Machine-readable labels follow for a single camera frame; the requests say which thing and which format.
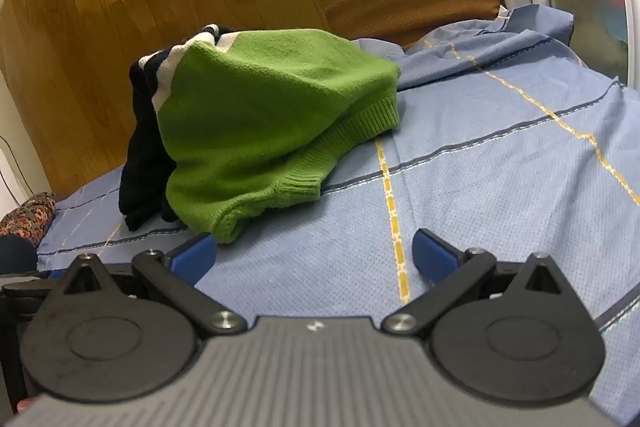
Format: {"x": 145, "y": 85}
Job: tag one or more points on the blue checked bed sheet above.
{"x": 500, "y": 182}

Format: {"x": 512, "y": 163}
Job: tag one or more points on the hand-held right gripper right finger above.
{"x": 434, "y": 258}

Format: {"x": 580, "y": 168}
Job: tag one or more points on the green striped knit sweater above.
{"x": 260, "y": 107}

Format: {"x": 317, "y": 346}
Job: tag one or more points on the wood-pattern board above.
{"x": 100, "y": 32}

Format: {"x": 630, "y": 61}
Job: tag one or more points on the floral patterned cloth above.
{"x": 27, "y": 214}

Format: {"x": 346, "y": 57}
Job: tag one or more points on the dark cloth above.
{"x": 15, "y": 254}

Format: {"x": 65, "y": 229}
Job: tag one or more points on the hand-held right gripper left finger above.
{"x": 192, "y": 258}

